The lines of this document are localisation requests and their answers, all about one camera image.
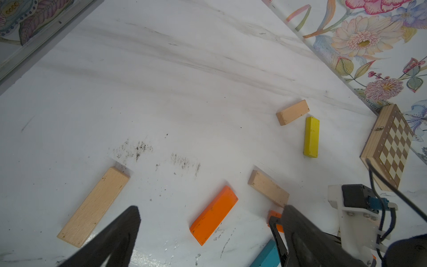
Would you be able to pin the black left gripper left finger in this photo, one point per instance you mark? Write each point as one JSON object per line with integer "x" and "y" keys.
{"x": 113, "y": 245}

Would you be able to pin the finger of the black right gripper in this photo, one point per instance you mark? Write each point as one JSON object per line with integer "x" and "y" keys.
{"x": 282, "y": 250}

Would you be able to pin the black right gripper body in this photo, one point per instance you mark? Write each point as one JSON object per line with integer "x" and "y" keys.
{"x": 359, "y": 220}

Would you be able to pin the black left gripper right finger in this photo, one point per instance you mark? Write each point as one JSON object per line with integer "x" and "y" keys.
{"x": 308, "y": 246}

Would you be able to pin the orange block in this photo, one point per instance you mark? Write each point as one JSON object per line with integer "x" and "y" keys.
{"x": 275, "y": 218}

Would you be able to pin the yellow block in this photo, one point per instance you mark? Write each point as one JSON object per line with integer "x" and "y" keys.
{"x": 311, "y": 141}

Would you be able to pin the teal block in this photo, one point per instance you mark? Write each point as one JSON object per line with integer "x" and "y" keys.
{"x": 268, "y": 257}

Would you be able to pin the natural wood block lower left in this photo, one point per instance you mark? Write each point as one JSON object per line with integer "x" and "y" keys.
{"x": 82, "y": 223}

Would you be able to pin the natural wood block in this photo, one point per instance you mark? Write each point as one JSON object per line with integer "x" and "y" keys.
{"x": 292, "y": 113}
{"x": 82, "y": 223}
{"x": 268, "y": 188}

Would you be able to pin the wooden chessboard box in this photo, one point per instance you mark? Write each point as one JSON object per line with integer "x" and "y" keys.
{"x": 388, "y": 144}

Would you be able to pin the natural wood block centre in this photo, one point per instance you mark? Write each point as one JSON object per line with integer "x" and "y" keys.
{"x": 268, "y": 188}

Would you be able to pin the orange block diagonal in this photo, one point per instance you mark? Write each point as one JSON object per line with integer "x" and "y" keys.
{"x": 213, "y": 215}

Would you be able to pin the natural wood block far left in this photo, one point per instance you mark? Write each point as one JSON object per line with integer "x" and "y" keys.
{"x": 292, "y": 113}

